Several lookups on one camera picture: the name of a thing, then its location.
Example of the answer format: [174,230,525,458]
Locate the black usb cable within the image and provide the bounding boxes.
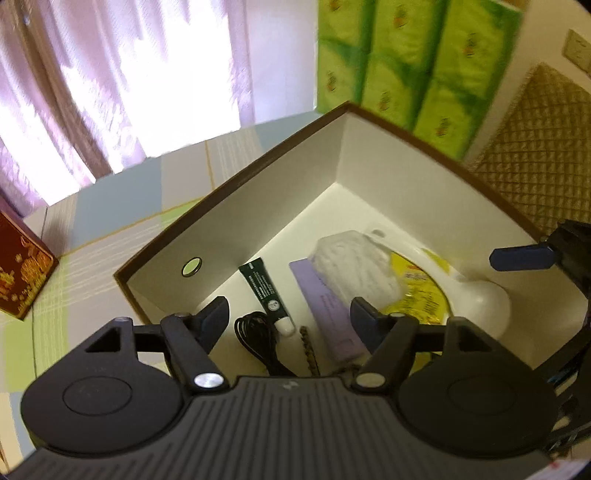
[233,311,289,377]

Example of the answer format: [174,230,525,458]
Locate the pink sheer curtain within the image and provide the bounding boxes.
[0,0,319,217]

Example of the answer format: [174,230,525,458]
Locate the chair with quilted tan cover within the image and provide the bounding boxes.
[464,62,591,236]

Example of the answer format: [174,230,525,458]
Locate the beige wall socket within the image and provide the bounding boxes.
[563,28,591,70]

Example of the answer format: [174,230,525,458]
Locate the clear bag of white bands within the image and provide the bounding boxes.
[308,231,403,305]

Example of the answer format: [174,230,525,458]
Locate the white ceramic spoon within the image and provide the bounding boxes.
[365,227,512,340]

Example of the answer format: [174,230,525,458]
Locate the dark red gift bag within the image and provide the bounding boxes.
[0,210,60,321]

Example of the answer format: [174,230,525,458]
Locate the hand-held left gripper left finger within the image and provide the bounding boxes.
[83,296,230,393]

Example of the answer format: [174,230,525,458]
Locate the yellow snack packet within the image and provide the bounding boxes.
[385,251,455,326]

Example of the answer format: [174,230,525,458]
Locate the purple cream tube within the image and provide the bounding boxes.
[288,258,368,365]

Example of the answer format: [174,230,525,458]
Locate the brown hair claw clip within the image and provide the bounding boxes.
[299,325,365,377]

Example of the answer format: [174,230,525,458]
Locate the stack of green tissue packs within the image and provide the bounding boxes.
[316,0,522,162]

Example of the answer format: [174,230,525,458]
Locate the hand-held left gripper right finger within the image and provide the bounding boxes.
[349,298,492,393]

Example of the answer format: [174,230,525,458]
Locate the plaid cloth desktop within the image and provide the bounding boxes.
[0,121,335,462]

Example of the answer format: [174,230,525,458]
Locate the dark green tube white cap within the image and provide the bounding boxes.
[239,260,296,337]

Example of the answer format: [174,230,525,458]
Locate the brown cardboard box white inside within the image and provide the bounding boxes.
[114,102,589,372]

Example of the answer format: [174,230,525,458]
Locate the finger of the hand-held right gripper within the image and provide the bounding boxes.
[489,243,557,272]

